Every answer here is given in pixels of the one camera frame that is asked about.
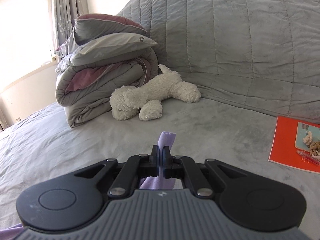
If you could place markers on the orange book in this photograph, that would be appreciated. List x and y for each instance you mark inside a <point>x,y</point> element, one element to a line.
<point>291,135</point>

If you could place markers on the grey pillow with pink piping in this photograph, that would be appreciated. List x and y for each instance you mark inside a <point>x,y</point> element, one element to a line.
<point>98,37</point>

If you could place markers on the grey star-patterned curtain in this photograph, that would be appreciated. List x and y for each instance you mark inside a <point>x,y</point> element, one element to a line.
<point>65,13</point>

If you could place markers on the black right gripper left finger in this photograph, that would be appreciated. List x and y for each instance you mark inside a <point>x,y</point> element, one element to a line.
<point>129,174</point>

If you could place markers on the grey quilted headboard cover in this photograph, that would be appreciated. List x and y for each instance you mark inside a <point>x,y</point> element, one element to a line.
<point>261,55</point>

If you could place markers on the grey bed sheet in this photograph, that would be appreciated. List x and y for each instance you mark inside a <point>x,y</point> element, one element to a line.
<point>43,146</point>

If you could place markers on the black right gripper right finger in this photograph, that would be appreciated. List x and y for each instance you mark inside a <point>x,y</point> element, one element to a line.
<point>185,169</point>

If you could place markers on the white plush dog toy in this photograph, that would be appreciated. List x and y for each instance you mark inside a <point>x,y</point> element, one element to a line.
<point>146,101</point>

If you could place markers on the red pen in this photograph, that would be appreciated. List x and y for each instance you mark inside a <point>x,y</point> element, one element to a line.
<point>308,157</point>

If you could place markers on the folded grey pink duvet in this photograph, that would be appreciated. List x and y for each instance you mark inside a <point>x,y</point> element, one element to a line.
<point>84,91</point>

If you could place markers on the lilac purple pants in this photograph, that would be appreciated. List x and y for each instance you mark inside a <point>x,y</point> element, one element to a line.
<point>148,183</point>

